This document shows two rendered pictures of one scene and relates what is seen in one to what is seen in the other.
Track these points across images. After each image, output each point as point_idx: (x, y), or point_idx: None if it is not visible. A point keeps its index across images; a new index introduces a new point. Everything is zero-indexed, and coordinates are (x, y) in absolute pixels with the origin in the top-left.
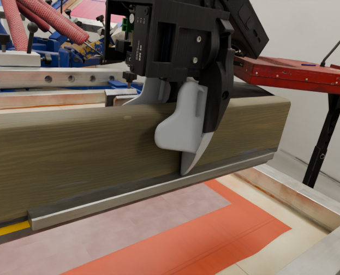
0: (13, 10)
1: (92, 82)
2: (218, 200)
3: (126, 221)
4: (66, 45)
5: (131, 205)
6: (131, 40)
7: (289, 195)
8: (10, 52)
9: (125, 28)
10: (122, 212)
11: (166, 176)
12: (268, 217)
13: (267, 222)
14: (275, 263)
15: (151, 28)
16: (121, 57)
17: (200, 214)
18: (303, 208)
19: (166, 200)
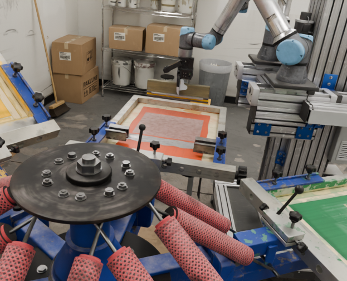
0: None
1: None
2: (147, 113)
3: (174, 119)
4: None
5: (169, 120)
6: (189, 74)
7: (134, 103)
8: (150, 153)
9: (190, 73)
10: (172, 120)
11: None
12: (143, 108)
13: (146, 108)
14: (158, 106)
15: (192, 71)
16: (187, 78)
17: (157, 114)
18: (135, 103)
19: (160, 117)
